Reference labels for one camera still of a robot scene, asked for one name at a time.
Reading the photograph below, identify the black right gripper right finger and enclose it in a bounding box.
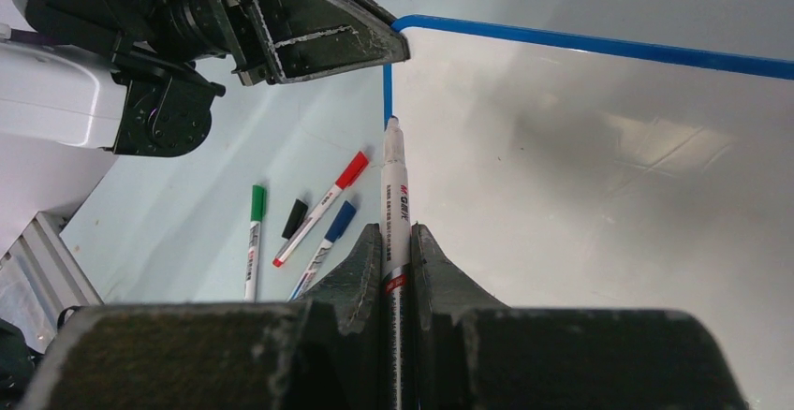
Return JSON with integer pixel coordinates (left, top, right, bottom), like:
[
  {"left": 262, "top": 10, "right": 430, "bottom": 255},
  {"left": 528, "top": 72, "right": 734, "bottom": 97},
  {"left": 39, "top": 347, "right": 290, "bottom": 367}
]
[{"left": 411, "top": 224, "right": 747, "bottom": 409}]

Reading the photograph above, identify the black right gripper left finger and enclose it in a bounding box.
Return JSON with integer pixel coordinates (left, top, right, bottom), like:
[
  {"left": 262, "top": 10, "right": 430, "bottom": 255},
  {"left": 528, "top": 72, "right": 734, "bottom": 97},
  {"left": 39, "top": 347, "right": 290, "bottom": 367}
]
[{"left": 20, "top": 224, "right": 382, "bottom": 409}]

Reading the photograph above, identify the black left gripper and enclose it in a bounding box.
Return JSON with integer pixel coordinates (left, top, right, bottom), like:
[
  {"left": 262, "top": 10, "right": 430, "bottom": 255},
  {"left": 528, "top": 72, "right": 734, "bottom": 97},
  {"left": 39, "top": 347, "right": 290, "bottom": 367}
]
[{"left": 154, "top": 0, "right": 410, "bottom": 86}]

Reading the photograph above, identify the black whiteboard marker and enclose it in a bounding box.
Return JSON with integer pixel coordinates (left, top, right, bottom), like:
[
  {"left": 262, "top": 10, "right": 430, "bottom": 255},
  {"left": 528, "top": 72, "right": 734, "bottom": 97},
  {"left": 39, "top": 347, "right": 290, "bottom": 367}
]
[{"left": 380, "top": 116, "right": 415, "bottom": 409}]

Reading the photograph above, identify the black marker cap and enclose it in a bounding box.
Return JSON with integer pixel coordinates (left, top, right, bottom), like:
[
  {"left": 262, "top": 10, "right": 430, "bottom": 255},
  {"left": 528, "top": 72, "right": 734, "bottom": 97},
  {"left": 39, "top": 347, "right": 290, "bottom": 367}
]
[{"left": 281, "top": 198, "right": 308, "bottom": 240}]

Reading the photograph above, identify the blue-framed whiteboard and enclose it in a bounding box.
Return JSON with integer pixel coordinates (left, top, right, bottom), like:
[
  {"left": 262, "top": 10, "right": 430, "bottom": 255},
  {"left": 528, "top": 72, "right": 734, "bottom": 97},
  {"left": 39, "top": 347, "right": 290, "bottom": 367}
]
[{"left": 384, "top": 15, "right": 793, "bottom": 409}]

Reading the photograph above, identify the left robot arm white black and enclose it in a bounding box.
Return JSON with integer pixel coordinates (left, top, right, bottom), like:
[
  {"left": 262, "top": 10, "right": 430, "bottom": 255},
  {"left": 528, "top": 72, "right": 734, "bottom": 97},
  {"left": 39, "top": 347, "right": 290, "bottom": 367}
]
[{"left": 1, "top": 0, "right": 409, "bottom": 157}]

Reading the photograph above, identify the blue whiteboard marker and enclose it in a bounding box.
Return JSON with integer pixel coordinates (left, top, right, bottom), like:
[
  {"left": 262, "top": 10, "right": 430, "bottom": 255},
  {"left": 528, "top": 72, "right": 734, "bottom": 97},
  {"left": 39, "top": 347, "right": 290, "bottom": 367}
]
[{"left": 288, "top": 200, "right": 357, "bottom": 300}]

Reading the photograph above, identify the green whiteboard marker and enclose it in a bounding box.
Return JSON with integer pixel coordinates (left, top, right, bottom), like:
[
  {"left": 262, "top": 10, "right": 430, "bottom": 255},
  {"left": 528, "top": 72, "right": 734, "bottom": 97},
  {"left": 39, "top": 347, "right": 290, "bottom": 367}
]
[{"left": 243, "top": 184, "right": 266, "bottom": 302}]

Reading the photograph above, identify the red whiteboard marker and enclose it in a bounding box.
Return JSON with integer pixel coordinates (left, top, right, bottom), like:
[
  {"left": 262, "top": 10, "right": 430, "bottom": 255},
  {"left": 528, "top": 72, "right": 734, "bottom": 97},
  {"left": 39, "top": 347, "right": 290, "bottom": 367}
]
[{"left": 272, "top": 151, "right": 369, "bottom": 268}]

